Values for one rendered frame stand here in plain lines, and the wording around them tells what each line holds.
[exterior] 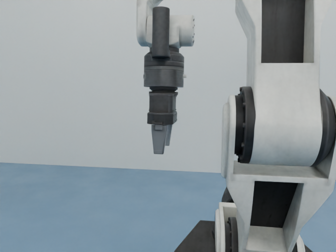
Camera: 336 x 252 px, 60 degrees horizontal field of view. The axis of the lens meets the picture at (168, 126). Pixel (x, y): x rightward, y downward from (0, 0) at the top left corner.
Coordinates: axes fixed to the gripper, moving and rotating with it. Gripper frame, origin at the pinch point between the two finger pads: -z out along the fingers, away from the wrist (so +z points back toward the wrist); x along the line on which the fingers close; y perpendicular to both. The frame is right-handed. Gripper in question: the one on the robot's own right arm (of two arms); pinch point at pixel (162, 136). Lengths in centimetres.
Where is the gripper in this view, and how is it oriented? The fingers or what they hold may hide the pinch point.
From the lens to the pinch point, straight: 65.6
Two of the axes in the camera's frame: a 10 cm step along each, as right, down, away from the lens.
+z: 0.2, -10.0, -1.0
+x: -1.2, 0.9, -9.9
